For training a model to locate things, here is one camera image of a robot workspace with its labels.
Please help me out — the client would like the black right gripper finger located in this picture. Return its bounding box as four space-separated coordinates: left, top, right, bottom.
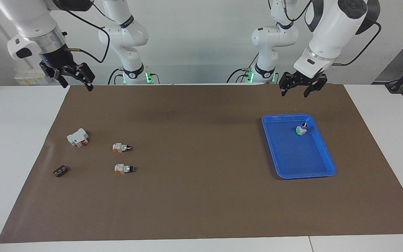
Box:
43 68 69 88
69 63 95 92

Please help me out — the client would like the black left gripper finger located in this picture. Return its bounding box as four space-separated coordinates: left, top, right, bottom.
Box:
304 76 328 98
279 72 295 97

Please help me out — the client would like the white circuit breaker red lever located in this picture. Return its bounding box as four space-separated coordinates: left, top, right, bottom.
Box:
66 128 89 148

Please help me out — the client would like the blue plastic tray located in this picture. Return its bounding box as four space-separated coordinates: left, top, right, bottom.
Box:
261 113 337 180

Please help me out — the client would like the brown table mat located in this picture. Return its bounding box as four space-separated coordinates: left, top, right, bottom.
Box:
0 84 403 244

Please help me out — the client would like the black right base cable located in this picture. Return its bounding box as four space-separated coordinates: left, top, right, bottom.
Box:
108 68 123 85

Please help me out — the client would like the black base cable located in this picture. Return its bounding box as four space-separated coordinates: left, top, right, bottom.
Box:
227 52 260 84
108 68 123 85

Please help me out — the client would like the white wall socket box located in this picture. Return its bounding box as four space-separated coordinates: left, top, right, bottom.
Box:
14 68 53 85

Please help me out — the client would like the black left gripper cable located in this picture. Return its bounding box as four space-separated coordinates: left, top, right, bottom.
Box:
331 16 382 67

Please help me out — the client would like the black left base cable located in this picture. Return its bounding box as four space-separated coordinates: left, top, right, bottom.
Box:
227 52 260 84

